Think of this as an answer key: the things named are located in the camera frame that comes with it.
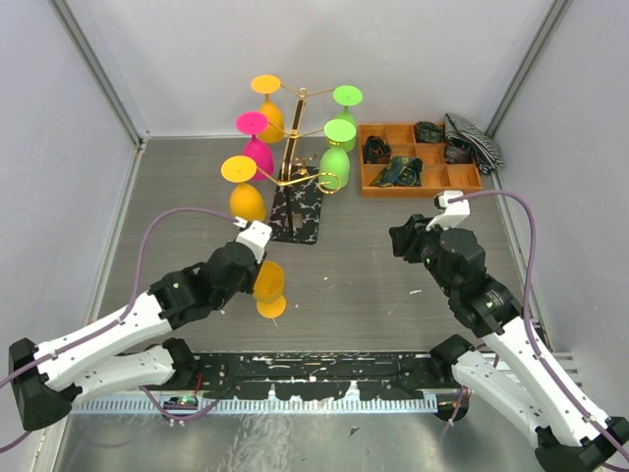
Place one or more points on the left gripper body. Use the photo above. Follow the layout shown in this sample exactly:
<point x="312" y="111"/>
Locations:
<point x="248" y="285"/>

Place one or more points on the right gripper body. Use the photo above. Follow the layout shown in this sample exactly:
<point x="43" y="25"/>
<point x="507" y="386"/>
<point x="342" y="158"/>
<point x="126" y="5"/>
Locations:
<point x="424" y="241"/>

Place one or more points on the orange goblet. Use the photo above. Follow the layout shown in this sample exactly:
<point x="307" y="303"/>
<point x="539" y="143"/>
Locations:
<point x="245" y="200"/>
<point x="267" y="85"/>
<point x="269" y="290"/>

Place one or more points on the green goblet back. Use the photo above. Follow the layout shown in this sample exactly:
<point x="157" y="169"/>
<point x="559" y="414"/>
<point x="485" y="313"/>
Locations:
<point x="335" y="162"/>

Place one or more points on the green goblet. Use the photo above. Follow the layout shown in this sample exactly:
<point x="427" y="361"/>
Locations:
<point x="348" y="96"/>
<point x="335" y="162"/>

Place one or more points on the green goblet front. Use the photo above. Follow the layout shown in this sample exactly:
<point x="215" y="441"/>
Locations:
<point x="348" y="96"/>

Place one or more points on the pink plastic goblet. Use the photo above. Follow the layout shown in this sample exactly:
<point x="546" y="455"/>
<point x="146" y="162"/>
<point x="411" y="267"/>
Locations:
<point x="253" y="123"/>

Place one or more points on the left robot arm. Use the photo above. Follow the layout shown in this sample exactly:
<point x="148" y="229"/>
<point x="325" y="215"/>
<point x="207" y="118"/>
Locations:
<point x="131" y="347"/>

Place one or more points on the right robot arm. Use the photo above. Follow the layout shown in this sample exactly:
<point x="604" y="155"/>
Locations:
<point x="566" y="429"/>

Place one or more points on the blue yellow floral tie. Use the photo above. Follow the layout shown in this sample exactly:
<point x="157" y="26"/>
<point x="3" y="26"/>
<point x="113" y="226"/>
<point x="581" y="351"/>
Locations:
<point x="400" y="171"/>

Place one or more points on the wooden compartment tray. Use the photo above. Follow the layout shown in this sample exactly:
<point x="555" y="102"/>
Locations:
<point x="437" y="175"/>

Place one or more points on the black orange rolled tie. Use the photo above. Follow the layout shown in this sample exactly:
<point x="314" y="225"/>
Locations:
<point x="376" y="150"/>

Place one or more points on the dark patterned rolled tie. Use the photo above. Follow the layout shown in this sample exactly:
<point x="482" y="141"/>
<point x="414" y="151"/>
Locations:
<point x="458" y="152"/>

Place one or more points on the black white striped cloth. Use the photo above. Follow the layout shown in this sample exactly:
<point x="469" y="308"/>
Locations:
<point x="484" y="149"/>

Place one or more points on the dark green floral tie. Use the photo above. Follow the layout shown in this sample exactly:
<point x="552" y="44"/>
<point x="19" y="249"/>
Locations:
<point x="428" y="133"/>

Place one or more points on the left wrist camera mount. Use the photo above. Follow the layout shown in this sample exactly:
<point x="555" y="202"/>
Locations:
<point x="255" y="235"/>

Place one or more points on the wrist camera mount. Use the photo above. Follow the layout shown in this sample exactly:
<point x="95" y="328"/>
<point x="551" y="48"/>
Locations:
<point x="255" y="235"/>
<point x="453" y="210"/>

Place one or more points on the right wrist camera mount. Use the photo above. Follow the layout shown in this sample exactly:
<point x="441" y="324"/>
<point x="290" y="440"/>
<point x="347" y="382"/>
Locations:
<point x="453" y="210"/>

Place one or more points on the gold wire wine glass rack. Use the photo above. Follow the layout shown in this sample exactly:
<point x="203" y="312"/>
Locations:
<point x="297" y="203"/>

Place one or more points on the grey slotted cable duct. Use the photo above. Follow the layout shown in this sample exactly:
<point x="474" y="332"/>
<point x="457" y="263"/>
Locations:
<point x="351" y="404"/>

